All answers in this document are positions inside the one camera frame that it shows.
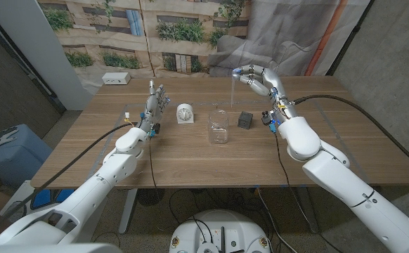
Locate blue storage box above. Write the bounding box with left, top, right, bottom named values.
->
left=0, top=123, right=53, bottom=189

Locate dark grey block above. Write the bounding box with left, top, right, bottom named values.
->
left=237, top=111, right=254, bottom=130

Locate white robot torso base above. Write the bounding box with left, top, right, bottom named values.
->
left=168, top=209, right=271, bottom=253

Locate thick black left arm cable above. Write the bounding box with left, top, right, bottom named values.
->
left=0, top=122, right=138, bottom=238

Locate printed fabric backdrop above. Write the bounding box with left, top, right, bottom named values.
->
left=37, top=0, right=372, bottom=96

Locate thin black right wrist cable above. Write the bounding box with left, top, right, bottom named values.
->
left=273, top=131, right=344, bottom=253

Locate blue and white case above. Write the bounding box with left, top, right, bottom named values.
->
left=9, top=179, right=77, bottom=215

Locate black round floor object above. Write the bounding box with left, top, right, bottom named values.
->
left=136, top=188, right=164, bottom=207

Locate grey floor cable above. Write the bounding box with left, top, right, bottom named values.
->
left=256, top=188, right=290, bottom=253

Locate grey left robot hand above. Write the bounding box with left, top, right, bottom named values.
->
left=136, top=79, right=172, bottom=138

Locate white table leg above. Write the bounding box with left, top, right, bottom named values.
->
left=118, top=188, right=138, bottom=235

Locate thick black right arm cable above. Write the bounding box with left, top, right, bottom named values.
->
left=293, top=93, right=409, bottom=177

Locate grey table leg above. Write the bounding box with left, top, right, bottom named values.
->
left=295, top=186, right=320, bottom=235

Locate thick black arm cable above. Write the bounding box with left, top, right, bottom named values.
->
left=0, top=122, right=138, bottom=238
left=293, top=93, right=409, bottom=177

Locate clear plastic pipette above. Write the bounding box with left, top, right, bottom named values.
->
left=229, top=72, right=237, bottom=108

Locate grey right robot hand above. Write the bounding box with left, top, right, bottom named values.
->
left=231, top=64, right=290, bottom=107

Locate clear glass beaker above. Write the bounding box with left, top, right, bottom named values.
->
left=207, top=109, right=231, bottom=145

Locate thin black left wrist cable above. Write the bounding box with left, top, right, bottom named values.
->
left=148, top=136, right=158, bottom=193

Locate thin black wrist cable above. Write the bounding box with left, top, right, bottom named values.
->
left=273, top=131, right=344, bottom=253
left=148, top=136, right=158, bottom=193

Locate white kitchen timer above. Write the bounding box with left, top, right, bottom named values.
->
left=176, top=103, right=195, bottom=124

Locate black backdrop stand pole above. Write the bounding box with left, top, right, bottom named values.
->
left=325, top=0, right=376, bottom=77

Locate white power strip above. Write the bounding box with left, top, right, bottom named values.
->
left=101, top=72, right=131, bottom=86

